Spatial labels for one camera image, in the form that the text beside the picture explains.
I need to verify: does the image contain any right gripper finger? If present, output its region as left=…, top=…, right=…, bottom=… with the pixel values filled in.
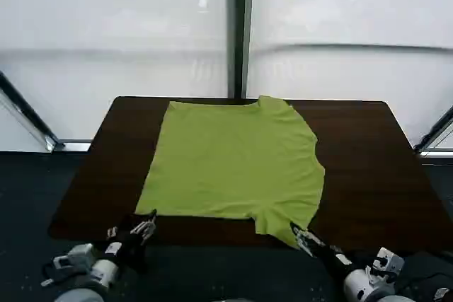
left=300, top=228, right=326, bottom=250
left=289, top=221, right=313, bottom=255

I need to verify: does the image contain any silver floor frame rail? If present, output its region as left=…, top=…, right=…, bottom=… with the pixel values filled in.
left=52, top=141, right=92, bottom=153
left=419, top=149, right=453, bottom=158

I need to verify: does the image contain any lime green t-shirt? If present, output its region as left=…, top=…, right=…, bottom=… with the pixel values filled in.
left=134, top=95, right=326, bottom=250

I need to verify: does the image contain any dark vertical window post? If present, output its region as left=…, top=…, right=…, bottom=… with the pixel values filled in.
left=227, top=0, right=256, bottom=100

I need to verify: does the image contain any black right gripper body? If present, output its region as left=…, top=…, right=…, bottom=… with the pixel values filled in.
left=314, top=240, right=354, bottom=277

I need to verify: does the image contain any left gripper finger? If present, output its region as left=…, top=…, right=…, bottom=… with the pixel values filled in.
left=130, top=209, right=159, bottom=247
left=106, top=214, right=137, bottom=241

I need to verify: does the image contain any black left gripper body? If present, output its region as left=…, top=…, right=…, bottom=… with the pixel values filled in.
left=105, top=226, right=149, bottom=275

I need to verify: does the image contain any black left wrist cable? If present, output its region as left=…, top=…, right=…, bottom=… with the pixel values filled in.
left=41, top=261, right=59, bottom=284

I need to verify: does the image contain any slanted dark metal frame bar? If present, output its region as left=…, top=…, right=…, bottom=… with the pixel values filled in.
left=413, top=103, right=453, bottom=151
left=0, top=71, right=67, bottom=151

